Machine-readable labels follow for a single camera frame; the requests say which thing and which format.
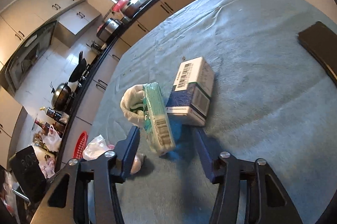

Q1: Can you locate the black smartphone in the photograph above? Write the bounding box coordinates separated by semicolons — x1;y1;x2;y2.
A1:
298;21;337;85

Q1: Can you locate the silver rice cooker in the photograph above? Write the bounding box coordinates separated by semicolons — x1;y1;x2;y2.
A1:
96;18;123;42

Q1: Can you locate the range hood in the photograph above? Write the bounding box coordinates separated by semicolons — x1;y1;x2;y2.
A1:
4;20;58;94

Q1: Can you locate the black frying pan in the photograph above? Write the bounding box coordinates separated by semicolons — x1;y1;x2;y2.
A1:
68;51;87;83

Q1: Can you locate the steel wok with lid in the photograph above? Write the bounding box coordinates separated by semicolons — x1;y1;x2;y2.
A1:
50;82;72;111

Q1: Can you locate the white plastic bag on counter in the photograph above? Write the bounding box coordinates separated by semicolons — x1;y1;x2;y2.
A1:
42;125;62;152

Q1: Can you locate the dark soy sauce bottle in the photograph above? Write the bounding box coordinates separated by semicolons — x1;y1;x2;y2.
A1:
40;106;62;121

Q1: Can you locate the white crumpled cloth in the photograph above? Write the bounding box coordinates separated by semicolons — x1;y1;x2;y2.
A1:
120;85;144;127

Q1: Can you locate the red-capped sauce bottle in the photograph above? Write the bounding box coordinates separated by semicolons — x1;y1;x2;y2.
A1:
34;119;50;134

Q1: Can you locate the pink colander basket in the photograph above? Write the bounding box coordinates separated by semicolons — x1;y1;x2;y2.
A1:
112;0;130;12

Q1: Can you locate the clear plastic bag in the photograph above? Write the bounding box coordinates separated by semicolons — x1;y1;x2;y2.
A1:
82;135;115;161

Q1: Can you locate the red mesh trash basket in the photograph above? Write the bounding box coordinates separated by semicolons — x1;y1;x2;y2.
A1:
72;131;88;159

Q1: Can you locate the blue white carton box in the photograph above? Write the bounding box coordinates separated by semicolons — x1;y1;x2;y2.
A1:
166;57;215;126

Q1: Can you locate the green tissue pack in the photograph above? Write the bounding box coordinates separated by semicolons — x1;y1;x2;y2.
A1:
143;82;175;156

